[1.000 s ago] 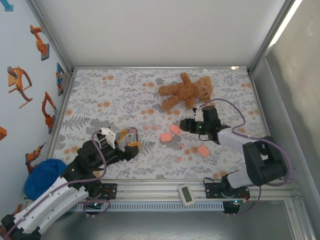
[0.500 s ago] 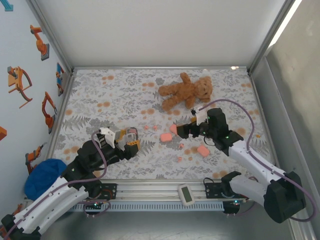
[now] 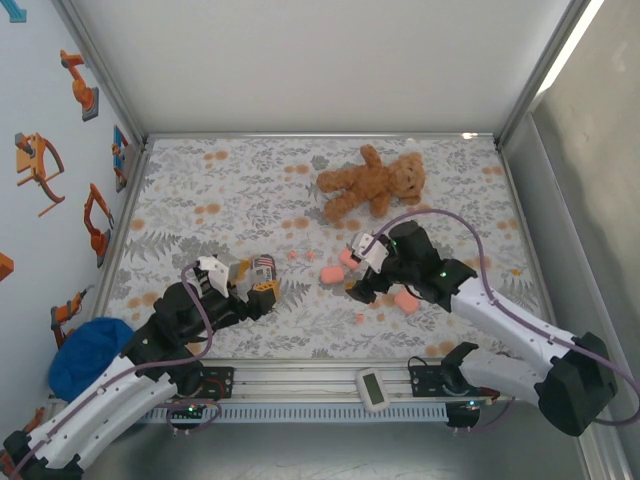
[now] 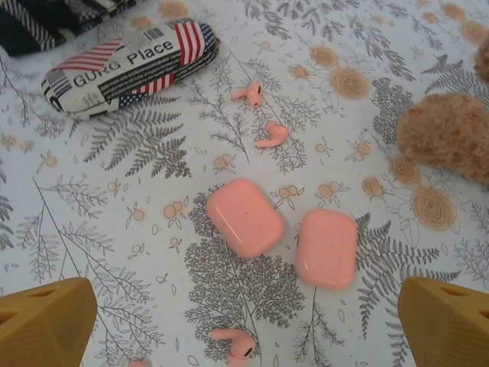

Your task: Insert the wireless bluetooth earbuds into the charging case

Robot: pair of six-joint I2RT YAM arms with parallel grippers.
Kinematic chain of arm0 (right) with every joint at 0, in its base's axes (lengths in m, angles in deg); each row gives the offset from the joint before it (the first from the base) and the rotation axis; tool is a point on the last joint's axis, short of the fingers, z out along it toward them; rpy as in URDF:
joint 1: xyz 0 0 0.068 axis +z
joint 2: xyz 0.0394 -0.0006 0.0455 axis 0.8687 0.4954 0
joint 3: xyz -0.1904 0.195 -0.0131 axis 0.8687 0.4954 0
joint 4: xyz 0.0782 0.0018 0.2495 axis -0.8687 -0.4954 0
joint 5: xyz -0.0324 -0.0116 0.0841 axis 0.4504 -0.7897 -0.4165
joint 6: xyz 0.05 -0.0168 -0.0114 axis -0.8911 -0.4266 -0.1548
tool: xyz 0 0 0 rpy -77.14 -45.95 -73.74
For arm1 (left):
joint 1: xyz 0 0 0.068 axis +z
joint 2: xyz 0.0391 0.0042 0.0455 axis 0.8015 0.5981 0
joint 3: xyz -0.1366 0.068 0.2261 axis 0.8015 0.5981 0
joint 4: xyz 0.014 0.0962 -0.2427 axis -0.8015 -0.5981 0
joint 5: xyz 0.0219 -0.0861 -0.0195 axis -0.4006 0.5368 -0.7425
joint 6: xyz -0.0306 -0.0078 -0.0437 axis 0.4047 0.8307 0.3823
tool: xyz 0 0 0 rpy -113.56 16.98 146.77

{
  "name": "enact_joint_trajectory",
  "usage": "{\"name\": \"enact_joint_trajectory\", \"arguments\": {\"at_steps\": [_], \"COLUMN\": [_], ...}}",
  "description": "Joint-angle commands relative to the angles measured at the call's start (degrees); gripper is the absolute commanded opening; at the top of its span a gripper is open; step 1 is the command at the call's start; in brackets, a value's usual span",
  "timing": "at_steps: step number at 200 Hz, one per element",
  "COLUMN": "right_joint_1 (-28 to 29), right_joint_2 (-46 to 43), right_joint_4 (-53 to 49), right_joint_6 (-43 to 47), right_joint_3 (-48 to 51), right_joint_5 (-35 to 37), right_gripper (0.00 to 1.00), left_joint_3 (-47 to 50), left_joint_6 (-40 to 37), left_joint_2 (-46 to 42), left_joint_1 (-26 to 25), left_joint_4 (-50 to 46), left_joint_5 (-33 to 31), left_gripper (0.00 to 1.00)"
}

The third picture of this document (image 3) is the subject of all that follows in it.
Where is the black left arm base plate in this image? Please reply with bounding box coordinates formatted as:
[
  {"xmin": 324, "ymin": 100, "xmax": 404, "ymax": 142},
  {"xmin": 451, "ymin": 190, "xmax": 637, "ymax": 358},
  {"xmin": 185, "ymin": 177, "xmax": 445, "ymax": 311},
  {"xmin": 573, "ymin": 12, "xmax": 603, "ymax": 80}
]
[{"xmin": 198, "ymin": 365, "xmax": 237, "ymax": 402}]

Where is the floral print tablecloth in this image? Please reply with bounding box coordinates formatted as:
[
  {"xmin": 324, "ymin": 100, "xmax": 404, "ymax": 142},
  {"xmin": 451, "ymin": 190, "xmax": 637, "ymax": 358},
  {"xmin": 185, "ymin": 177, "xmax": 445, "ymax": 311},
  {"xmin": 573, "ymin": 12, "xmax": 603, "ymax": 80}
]
[{"xmin": 102, "ymin": 137, "xmax": 547, "ymax": 360}]

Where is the black control board with LED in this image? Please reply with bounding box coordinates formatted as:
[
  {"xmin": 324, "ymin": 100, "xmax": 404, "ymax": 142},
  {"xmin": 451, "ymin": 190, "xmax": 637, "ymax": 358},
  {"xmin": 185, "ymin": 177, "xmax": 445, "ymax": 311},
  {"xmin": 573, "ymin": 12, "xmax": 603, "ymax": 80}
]
[
  {"xmin": 446, "ymin": 399, "xmax": 484, "ymax": 431},
  {"xmin": 169, "ymin": 399, "xmax": 221, "ymax": 421}
]

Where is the orange grey gripper wall sticker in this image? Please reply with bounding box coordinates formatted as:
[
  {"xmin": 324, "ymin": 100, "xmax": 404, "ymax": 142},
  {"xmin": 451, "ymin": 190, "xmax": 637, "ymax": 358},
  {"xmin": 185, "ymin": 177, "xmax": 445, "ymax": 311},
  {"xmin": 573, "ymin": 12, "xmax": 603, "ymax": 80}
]
[{"xmin": 13, "ymin": 131, "xmax": 67, "ymax": 218}]

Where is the aluminium frame rail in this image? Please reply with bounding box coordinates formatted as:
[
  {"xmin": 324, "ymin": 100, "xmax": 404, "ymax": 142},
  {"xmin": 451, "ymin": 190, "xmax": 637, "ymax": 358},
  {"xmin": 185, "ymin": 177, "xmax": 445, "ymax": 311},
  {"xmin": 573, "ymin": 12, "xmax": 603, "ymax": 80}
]
[
  {"xmin": 497, "ymin": 142, "xmax": 569, "ymax": 361},
  {"xmin": 143, "ymin": 130, "xmax": 500, "ymax": 143},
  {"xmin": 92, "ymin": 142, "xmax": 152, "ymax": 326}
]

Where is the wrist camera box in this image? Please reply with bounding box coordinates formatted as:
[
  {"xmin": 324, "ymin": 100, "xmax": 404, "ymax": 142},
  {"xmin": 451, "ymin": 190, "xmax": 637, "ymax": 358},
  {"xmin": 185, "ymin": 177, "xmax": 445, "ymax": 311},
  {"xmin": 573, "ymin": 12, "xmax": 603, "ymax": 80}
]
[
  {"xmin": 196, "ymin": 253, "xmax": 246, "ymax": 301},
  {"xmin": 349, "ymin": 230, "xmax": 390, "ymax": 274}
]

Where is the white slotted cable duct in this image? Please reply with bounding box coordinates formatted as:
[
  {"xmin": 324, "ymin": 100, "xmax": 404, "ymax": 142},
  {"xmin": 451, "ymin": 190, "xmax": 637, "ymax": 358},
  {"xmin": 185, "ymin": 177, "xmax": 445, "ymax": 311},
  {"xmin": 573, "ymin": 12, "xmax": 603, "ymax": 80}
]
[{"xmin": 139, "ymin": 402, "xmax": 450, "ymax": 425}]

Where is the white timer with display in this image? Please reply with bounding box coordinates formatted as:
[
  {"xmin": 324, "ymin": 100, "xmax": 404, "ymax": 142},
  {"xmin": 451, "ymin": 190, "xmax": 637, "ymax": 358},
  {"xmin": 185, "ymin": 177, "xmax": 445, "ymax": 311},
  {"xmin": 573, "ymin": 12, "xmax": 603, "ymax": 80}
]
[{"xmin": 354, "ymin": 366, "xmax": 391, "ymax": 414}]

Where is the aluminium frame post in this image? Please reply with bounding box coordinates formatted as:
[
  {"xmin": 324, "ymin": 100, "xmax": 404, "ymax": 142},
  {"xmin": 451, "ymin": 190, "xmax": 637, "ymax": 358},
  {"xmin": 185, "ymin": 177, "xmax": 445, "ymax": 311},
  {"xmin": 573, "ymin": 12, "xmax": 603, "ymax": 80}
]
[
  {"xmin": 493, "ymin": 0, "xmax": 604, "ymax": 150},
  {"xmin": 51, "ymin": 0, "xmax": 150, "ymax": 151},
  {"xmin": 582, "ymin": 427, "xmax": 635, "ymax": 480}
]

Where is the brown teddy bear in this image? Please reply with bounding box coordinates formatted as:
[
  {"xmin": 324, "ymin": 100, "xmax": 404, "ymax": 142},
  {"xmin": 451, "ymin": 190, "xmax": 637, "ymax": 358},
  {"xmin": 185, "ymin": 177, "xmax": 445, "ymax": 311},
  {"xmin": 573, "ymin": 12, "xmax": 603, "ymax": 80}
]
[{"xmin": 316, "ymin": 143, "xmax": 427, "ymax": 224}]

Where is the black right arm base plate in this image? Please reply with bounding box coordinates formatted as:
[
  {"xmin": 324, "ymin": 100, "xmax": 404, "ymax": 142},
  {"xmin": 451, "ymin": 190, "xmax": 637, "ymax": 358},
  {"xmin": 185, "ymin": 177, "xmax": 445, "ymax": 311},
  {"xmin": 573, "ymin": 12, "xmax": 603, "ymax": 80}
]
[{"xmin": 408, "ymin": 363, "xmax": 501, "ymax": 402}]

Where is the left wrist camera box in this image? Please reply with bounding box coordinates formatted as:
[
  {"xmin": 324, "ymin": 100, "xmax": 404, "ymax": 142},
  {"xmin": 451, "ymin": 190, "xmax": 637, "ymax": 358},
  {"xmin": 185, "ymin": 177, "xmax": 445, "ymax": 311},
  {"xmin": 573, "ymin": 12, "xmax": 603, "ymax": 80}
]
[{"xmin": 196, "ymin": 253, "xmax": 246, "ymax": 301}]

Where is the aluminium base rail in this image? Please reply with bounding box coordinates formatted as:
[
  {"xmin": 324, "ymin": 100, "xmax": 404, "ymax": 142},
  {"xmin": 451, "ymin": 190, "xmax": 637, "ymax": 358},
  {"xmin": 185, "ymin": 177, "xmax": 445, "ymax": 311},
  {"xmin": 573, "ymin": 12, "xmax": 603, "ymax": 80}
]
[{"xmin": 199, "ymin": 357, "xmax": 604, "ymax": 402}]

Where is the blue cloth bundle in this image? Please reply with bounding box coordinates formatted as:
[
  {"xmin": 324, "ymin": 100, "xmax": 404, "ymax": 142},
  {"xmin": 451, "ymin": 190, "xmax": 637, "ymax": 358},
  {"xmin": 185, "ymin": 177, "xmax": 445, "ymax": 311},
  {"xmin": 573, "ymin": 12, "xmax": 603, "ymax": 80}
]
[{"xmin": 47, "ymin": 316, "xmax": 136, "ymax": 401}]

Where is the small orange wall sticker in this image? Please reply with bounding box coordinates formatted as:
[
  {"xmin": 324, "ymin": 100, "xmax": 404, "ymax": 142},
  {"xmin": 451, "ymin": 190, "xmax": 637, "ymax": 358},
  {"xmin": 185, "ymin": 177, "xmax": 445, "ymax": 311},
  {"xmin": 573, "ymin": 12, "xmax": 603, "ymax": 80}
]
[{"xmin": 22, "ymin": 407, "xmax": 47, "ymax": 435}]

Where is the looped purple cable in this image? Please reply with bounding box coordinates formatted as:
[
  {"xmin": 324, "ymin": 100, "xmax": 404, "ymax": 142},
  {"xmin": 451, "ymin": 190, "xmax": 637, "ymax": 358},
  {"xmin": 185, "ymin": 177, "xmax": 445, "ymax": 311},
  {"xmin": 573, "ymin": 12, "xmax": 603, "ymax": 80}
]
[
  {"xmin": 451, "ymin": 394, "xmax": 519, "ymax": 435},
  {"xmin": 165, "ymin": 396, "xmax": 224, "ymax": 438}
]

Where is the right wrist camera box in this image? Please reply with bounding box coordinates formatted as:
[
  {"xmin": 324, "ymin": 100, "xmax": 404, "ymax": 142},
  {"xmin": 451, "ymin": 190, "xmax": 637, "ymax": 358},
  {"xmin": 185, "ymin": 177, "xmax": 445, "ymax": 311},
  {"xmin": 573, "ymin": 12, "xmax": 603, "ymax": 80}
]
[{"xmin": 349, "ymin": 230, "xmax": 390, "ymax": 274}]

